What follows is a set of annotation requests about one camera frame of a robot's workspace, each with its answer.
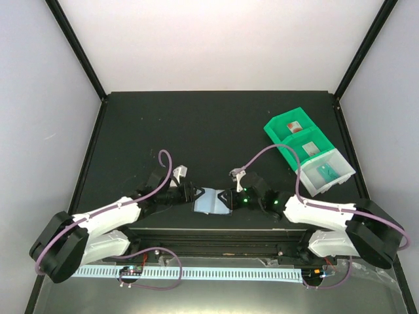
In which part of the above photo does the green bin far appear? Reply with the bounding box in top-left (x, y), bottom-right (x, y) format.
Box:
top-left (263, 107), bottom-right (316, 144)

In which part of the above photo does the right frame post black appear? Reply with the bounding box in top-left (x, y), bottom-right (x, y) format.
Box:
top-left (334, 0), bottom-right (398, 101)

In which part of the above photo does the white translucent bin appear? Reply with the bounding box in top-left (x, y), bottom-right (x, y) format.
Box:
top-left (299, 148), bottom-right (356, 197)

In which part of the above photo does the black card holder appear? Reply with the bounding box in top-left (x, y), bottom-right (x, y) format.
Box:
top-left (193, 188), bottom-right (232, 215)

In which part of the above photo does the black aluminium rail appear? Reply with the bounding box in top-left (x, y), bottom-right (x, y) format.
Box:
top-left (127, 228), bottom-right (397, 259)

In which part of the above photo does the green bin middle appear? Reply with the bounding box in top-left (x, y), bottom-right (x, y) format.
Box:
top-left (282, 127), bottom-right (335, 165)

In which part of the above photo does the white slotted cable duct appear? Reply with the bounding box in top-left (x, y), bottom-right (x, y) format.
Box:
top-left (73, 265), bottom-right (302, 283)

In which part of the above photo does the red white card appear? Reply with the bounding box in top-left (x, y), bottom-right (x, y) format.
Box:
top-left (287, 121), bottom-right (303, 133)

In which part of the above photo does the frame post black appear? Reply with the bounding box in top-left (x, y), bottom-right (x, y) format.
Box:
top-left (334, 0), bottom-right (398, 101)
top-left (45, 0), bottom-right (107, 101)

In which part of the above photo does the left frame post black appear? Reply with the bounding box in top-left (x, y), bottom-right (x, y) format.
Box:
top-left (45, 0), bottom-right (107, 101)

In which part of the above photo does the right controller board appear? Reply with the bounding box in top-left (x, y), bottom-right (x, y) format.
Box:
top-left (301, 268), bottom-right (335, 280)

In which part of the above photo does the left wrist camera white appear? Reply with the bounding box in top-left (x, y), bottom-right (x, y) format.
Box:
top-left (170, 165), bottom-right (187, 187)

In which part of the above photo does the controller board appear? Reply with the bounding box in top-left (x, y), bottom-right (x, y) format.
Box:
top-left (118, 266), bottom-right (143, 276)
top-left (301, 268), bottom-right (335, 280)

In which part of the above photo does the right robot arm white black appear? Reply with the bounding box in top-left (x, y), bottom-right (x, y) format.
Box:
top-left (217, 172), bottom-right (403, 269)

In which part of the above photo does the purple cable loop front left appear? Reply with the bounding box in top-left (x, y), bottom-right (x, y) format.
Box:
top-left (118, 244), bottom-right (186, 291)

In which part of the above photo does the left controller board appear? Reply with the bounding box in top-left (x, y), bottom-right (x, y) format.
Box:
top-left (118, 266), bottom-right (143, 276)

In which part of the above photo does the purple cable loop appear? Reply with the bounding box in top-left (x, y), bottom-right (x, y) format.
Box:
top-left (301, 254), bottom-right (356, 291)
top-left (118, 244), bottom-right (186, 291)

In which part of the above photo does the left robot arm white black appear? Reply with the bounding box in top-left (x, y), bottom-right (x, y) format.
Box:
top-left (29, 166), bottom-right (205, 283)

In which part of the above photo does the green bin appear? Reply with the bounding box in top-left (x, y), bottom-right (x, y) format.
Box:
top-left (263, 107), bottom-right (316, 144)
top-left (282, 127), bottom-right (335, 165)

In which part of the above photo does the grey card in bin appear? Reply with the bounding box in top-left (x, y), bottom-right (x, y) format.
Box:
top-left (302, 141), bottom-right (320, 157)

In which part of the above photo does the teal card in bin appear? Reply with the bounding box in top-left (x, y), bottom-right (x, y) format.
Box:
top-left (317, 163), bottom-right (340, 183)

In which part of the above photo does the purple cable loop front right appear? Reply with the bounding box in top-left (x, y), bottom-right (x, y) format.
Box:
top-left (301, 254), bottom-right (356, 291)

